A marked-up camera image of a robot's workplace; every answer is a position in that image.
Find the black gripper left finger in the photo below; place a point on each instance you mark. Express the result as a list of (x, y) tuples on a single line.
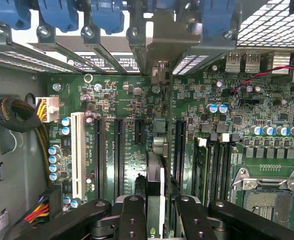
[(131, 220)]

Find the short black expansion slot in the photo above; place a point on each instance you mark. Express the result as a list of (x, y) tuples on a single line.
[(139, 131)]

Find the long black expansion slot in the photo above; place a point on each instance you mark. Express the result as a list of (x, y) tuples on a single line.
[(119, 160), (99, 160), (180, 150)]

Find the green motherboard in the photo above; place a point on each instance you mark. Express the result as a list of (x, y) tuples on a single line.
[(126, 100)]

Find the white PCI expansion slot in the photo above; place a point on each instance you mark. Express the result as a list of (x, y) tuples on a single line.
[(78, 155)]

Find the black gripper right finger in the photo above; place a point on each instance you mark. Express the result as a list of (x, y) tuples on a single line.
[(191, 220)]

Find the black RAM slot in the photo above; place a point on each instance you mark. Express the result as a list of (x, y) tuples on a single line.
[(222, 172)]

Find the open black PC case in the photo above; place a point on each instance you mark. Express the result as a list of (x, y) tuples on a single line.
[(12, 150)]

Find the white power connector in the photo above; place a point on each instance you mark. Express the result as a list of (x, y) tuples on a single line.
[(49, 110)]

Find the CPU socket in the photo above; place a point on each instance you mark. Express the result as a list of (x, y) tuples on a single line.
[(269, 207)]

